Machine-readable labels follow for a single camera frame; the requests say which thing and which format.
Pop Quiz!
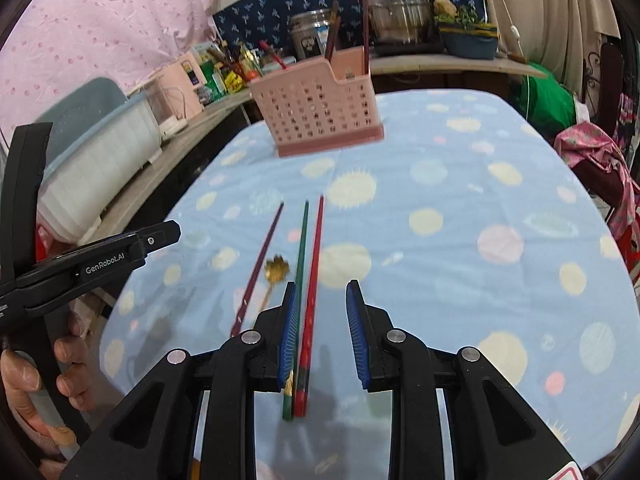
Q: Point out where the green chopstick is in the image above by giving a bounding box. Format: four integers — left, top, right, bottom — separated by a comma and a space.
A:
282, 200, 309, 422

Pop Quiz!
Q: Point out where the maroon chopstick dotted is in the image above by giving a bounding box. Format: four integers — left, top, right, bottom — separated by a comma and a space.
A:
230, 202, 284, 337

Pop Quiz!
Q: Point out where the gold flower spoon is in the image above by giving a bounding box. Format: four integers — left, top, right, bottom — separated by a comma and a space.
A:
260, 255, 290, 311

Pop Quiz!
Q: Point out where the pink perforated utensil basket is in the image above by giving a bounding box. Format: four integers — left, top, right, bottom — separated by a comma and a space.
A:
248, 47, 384, 157

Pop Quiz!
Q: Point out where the dark red chopstick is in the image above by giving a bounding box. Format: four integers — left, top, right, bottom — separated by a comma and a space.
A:
361, 0, 370, 75

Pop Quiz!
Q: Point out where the dark maroon chopstick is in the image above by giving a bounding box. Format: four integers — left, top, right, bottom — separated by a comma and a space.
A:
326, 15, 341, 62

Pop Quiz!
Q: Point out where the brown chopstick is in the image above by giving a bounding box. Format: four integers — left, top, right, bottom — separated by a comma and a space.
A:
324, 0, 340, 61

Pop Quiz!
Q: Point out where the person's left hand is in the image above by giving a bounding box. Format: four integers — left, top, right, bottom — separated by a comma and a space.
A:
1, 312, 94, 456

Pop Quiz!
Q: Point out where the blue planet pattern tablecloth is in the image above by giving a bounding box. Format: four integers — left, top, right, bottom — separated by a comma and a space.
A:
100, 90, 639, 479

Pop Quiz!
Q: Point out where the white dish drainer box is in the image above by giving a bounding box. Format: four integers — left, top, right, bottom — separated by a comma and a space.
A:
37, 77, 162, 244

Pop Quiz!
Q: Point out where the pink electric kettle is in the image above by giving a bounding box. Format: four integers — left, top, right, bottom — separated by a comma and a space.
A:
156, 52, 206, 119

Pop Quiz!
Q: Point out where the pink patterned curtain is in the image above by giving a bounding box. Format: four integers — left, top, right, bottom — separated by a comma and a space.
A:
1, 0, 214, 136

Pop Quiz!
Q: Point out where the pink floral cloth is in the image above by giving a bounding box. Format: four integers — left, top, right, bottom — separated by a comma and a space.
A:
553, 122, 639, 269

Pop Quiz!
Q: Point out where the green bag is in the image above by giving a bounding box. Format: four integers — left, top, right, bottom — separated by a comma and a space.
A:
509, 63, 577, 141

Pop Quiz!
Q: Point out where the silver rice cooker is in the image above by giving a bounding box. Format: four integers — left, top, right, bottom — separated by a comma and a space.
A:
288, 9, 331, 61

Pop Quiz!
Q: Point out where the blue basin with vegetables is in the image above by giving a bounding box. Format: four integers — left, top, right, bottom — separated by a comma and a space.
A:
435, 6, 499, 61

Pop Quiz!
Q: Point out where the navy floral cloth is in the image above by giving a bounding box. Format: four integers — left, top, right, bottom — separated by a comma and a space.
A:
211, 0, 486, 57

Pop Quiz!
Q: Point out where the stainless steel steamer pot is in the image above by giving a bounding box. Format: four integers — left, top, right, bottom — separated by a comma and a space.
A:
361, 0, 437, 46

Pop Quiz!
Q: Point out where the beige curtain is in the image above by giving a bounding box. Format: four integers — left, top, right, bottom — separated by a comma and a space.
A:
485, 0, 620, 93

